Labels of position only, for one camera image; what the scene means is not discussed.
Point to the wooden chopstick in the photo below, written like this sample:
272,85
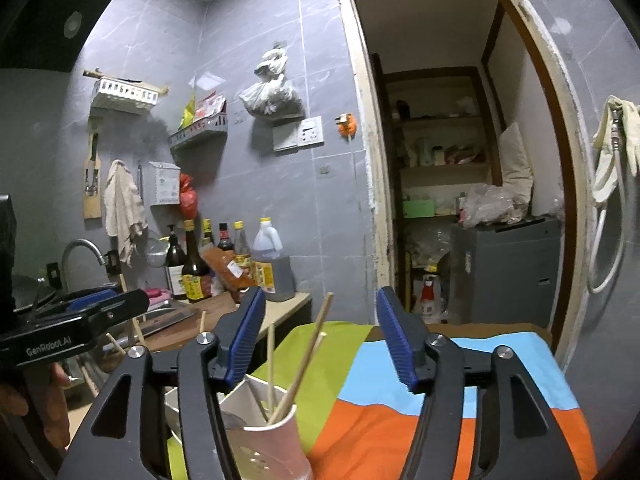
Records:
315,341
270,369
201,326

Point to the kitchen cleaver knife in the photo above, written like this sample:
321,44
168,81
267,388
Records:
149,324

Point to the person's left hand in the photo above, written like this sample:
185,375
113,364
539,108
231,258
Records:
53,409

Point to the wooden cutting board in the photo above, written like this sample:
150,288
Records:
178,335

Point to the metal sink faucet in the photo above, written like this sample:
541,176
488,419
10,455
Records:
76,252

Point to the red white bottle on floor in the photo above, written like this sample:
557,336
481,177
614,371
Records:
428,305

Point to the white plastic utensil caddy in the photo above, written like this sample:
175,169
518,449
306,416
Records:
262,451

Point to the dark sauce bottle yellow label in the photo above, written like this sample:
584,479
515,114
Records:
196,278

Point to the brown spice packet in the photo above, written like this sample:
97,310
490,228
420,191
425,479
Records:
236,280

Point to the dark bottle white label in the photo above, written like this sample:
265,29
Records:
174,261

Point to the dark grey cabinet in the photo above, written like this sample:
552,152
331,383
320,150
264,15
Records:
504,273

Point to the large cooking oil jug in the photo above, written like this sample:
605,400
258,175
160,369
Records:
272,266

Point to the clear bottle yellow cap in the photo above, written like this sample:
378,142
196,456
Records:
242,249

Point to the small dark bottle red cap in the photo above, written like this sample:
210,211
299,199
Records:
225,242

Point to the hanging dish towel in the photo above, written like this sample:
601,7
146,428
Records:
125,217

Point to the wooden knife holder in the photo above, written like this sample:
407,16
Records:
92,203

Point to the red plastic bag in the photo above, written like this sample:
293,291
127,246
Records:
188,198

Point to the clear plastic bag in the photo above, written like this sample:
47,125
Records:
489,204

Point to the white pillow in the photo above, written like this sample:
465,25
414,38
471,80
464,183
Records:
516,169

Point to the white rubber gloves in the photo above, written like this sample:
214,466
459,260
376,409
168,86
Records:
617,135

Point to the white wall box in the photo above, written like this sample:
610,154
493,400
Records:
163,187

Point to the grey wall shelf basket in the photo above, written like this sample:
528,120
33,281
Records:
199,131

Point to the white wall basket rack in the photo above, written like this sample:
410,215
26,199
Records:
123,95

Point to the wall power socket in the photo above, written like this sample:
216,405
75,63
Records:
294,135

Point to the orange wall hook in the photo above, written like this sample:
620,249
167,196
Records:
346,125

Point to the plastic bag on wall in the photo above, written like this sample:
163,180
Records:
273,97

